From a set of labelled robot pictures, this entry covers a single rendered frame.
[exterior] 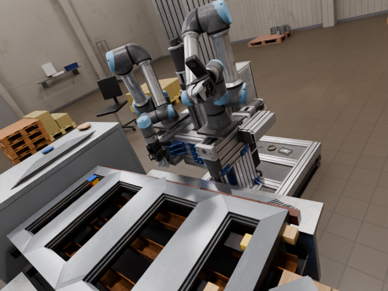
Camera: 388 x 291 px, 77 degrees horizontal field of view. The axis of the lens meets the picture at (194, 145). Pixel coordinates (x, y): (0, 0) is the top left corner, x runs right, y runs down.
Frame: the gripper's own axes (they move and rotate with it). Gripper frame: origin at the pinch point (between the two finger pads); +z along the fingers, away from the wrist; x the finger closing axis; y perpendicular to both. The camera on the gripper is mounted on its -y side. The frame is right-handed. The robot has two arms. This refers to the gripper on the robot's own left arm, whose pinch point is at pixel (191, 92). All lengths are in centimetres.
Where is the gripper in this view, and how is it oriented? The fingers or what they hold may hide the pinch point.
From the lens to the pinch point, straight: 84.9
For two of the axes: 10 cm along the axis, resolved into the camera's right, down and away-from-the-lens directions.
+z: -2.7, 5.6, -7.8
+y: 4.4, 8.0, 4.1
